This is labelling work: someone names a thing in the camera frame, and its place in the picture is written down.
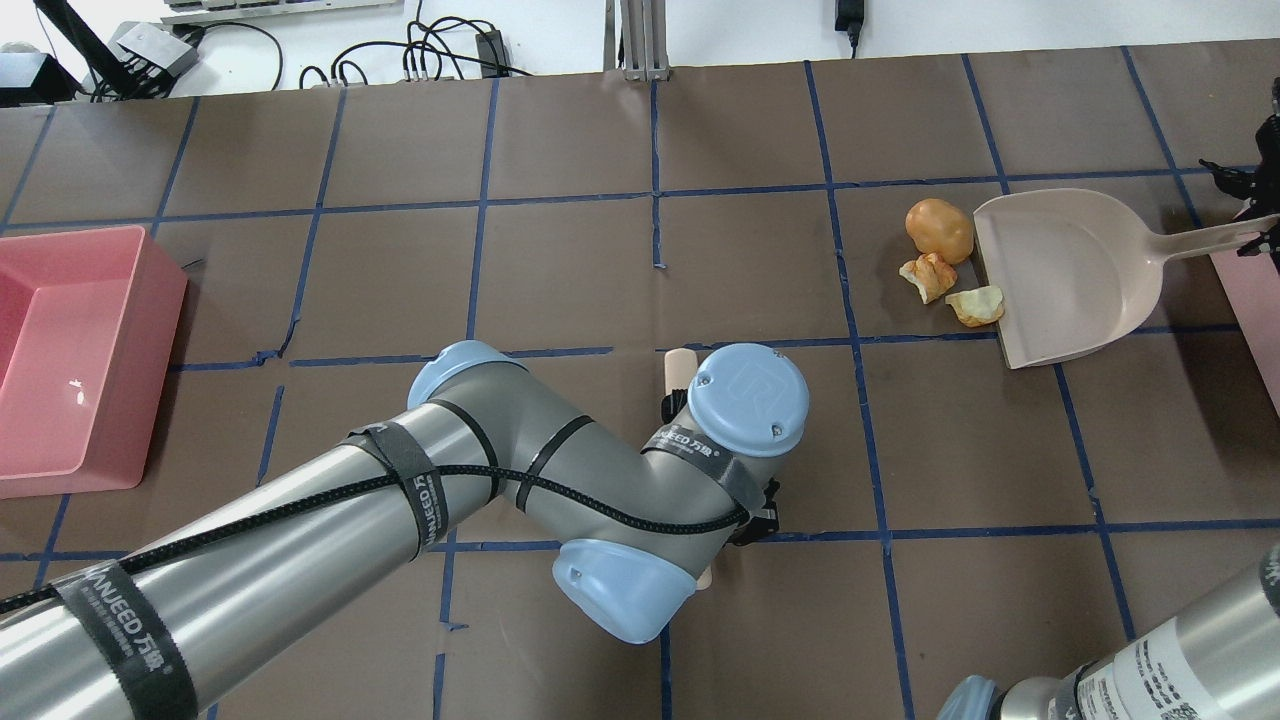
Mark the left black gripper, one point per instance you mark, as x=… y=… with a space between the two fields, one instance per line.
x=764 y=516

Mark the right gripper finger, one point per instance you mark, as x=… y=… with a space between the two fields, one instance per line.
x=1265 y=243
x=1259 y=184

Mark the white plastic brush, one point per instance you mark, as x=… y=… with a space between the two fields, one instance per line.
x=679 y=367

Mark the white plastic dustpan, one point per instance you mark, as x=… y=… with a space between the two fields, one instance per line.
x=1079 y=269

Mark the orange trash piece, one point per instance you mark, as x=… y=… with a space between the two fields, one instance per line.
x=930 y=275

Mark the yellow green trash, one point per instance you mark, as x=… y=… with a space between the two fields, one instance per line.
x=979 y=307

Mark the orange round trash ball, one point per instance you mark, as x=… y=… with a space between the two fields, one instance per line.
x=936 y=225

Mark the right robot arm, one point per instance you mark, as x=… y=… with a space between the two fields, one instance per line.
x=1215 y=659

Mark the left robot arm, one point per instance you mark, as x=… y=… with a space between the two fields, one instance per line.
x=165 y=632

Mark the pink bin with black bag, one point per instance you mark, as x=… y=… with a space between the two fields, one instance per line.
x=1251 y=285

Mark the pink plastic bin left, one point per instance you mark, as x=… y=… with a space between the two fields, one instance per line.
x=89 y=322

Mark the black power adapter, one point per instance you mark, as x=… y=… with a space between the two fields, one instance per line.
x=850 y=18

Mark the grey metal box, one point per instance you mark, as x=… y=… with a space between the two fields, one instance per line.
x=149 y=51

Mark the aluminium frame post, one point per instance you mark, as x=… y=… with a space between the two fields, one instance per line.
x=635 y=40

